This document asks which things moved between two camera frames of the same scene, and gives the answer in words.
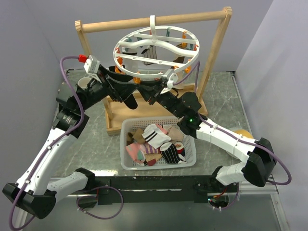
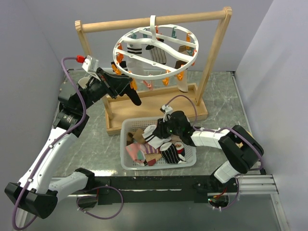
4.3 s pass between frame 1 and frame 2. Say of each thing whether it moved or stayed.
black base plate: stayed
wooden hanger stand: stayed
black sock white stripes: moved
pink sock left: stayed
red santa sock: stayed
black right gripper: moved
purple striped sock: stayed
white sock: moved
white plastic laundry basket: stayed
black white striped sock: moved
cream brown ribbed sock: moved
